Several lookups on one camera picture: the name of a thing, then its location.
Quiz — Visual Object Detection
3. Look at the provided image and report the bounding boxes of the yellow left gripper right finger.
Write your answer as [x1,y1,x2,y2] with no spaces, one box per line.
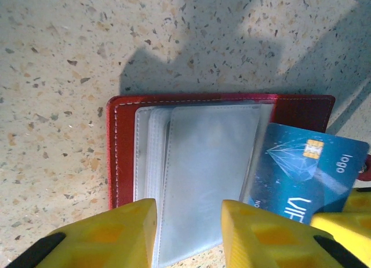
[221,200,371,268]

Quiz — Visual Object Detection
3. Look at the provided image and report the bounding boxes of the blue credit card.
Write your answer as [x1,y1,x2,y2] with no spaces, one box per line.
[240,122,370,227]

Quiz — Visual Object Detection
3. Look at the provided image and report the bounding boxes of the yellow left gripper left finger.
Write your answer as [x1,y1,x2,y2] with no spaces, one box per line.
[5,198,159,268]

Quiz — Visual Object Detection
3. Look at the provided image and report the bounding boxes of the red tray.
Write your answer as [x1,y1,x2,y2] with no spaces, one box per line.
[106,94,371,267]

